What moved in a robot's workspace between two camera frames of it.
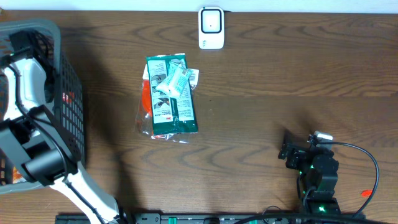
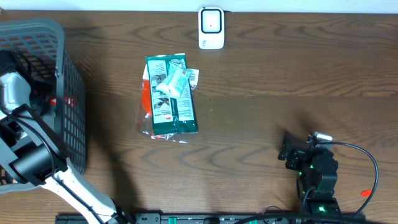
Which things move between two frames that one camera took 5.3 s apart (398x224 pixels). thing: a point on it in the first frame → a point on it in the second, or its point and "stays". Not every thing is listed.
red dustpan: x=143 y=119 stays
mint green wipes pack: x=177 y=78 stays
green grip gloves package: x=170 y=114 stays
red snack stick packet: x=68 y=98 → x=53 y=100
